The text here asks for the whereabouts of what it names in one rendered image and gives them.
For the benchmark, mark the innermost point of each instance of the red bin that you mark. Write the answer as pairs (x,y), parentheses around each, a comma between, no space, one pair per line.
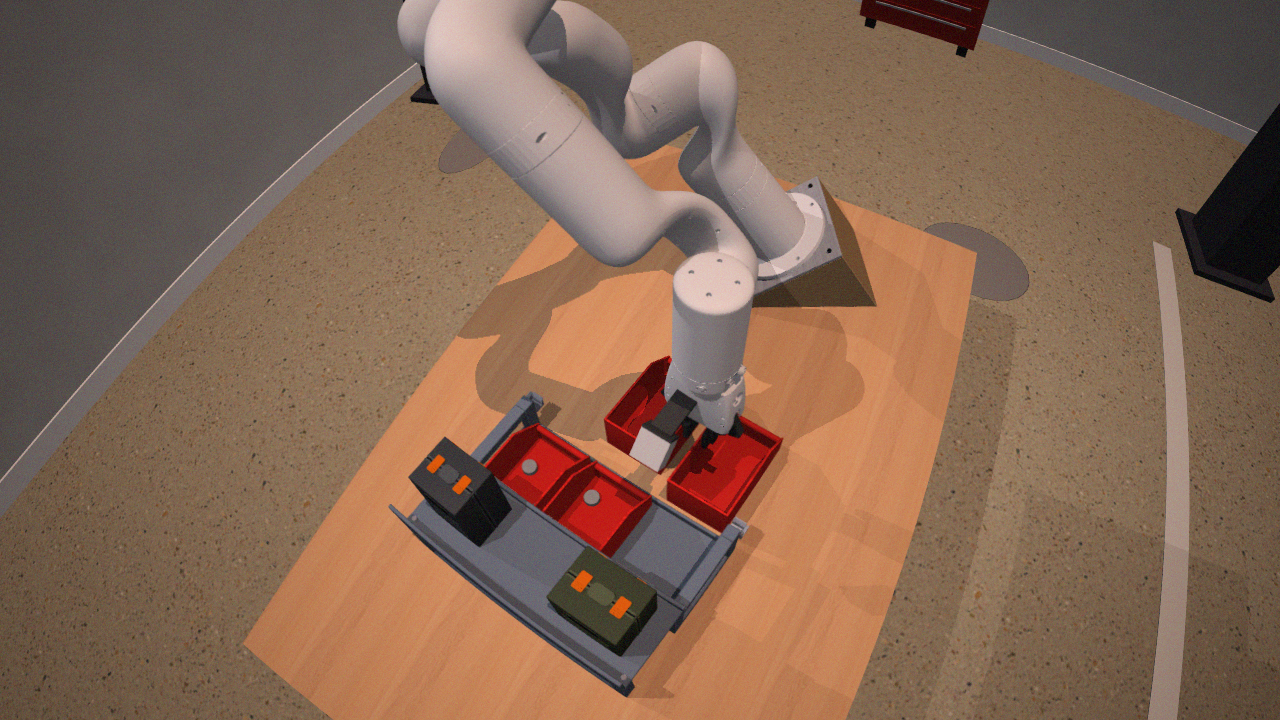
(641,403)
(595,524)
(534,442)
(723,475)

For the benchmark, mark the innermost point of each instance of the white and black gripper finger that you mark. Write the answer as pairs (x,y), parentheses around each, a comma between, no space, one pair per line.
(689,424)
(710,436)

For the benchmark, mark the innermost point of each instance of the grey metal shelf rack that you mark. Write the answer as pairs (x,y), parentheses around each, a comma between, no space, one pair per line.
(528,553)

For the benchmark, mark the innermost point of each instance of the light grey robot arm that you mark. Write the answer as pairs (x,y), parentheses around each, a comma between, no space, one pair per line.
(485,80)

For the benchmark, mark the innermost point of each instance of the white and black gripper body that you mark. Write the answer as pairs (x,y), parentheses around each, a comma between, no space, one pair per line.
(714,411)

